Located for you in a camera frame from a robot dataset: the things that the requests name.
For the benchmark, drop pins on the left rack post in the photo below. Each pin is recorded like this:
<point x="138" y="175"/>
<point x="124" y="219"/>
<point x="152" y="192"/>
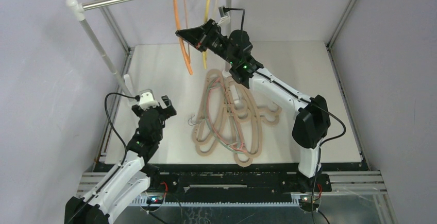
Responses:
<point x="79" y="14"/>

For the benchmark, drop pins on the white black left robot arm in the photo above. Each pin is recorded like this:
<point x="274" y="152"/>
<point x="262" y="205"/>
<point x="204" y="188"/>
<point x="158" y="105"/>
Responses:
<point x="133" y="174"/>

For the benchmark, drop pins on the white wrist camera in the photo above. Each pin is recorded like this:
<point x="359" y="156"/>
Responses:
<point x="224" y="16"/>
<point x="147" y="99"/>

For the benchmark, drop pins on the beige wooden hanger outer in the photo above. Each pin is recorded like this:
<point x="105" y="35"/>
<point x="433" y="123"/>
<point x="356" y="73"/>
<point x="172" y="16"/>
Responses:
<point x="209" y="132"/>

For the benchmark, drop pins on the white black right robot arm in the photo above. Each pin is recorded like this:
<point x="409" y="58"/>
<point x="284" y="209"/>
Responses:
<point x="310" y="114"/>

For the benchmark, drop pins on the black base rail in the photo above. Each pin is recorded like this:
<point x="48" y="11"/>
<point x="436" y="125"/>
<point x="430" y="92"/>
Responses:
<point x="229" y="183"/>

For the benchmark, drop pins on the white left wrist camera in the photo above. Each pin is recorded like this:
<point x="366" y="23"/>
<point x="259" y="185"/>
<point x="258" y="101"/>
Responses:
<point x="147" y="99"/>

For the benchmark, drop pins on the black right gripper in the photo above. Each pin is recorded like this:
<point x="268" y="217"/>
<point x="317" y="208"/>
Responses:
<point x="206" y="36"/>

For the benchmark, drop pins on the beige wooden hanger right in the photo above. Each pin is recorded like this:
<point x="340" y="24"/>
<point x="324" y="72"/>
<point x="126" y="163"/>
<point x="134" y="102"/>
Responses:
<point x="269" y="115"/>

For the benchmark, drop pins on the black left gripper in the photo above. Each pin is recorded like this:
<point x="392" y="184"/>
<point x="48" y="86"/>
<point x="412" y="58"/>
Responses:
<point x="166" y="112"/>

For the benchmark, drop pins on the aluminium frame rail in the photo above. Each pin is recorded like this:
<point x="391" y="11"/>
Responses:
<point x="353" y="183"/>

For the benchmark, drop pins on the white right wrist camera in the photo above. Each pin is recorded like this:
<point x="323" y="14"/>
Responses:
<point x="224" y="16"/>

